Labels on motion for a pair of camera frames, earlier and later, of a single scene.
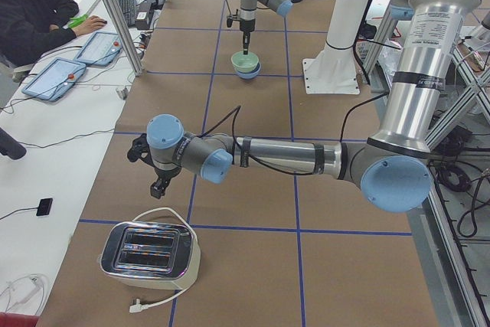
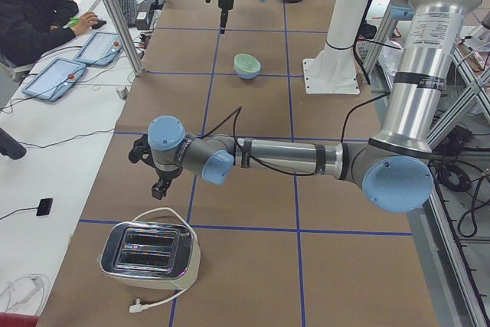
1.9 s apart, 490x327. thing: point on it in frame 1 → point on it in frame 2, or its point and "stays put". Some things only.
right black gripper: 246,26 → 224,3
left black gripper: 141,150 stays put
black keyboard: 127,1 stays put
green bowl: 245,63 stays put
